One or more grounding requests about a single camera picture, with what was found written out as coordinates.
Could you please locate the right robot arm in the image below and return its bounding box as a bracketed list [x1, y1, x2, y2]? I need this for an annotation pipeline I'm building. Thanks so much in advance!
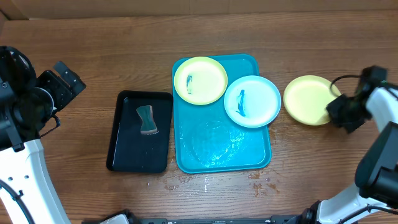
[288, 65, 397, 223]

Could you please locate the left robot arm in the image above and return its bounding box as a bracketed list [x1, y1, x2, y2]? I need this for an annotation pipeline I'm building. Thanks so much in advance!
[1, 46, 86, 223]

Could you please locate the yellow-rimmed plate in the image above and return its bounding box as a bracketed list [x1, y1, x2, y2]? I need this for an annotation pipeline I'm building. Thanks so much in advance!
[174, 57, 228, 105]
[283, 75, 341, 126]

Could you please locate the black plastic tray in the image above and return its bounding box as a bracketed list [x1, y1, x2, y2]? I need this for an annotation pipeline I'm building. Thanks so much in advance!
[106, 90, 173, 173]

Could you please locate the light blue plate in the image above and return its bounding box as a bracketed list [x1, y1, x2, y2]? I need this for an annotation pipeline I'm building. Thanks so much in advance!
[224, 75, 282, 128]

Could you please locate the teal plastic tray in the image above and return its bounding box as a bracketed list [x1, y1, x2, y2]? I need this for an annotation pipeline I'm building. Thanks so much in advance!
[171, 54, 273, 174]

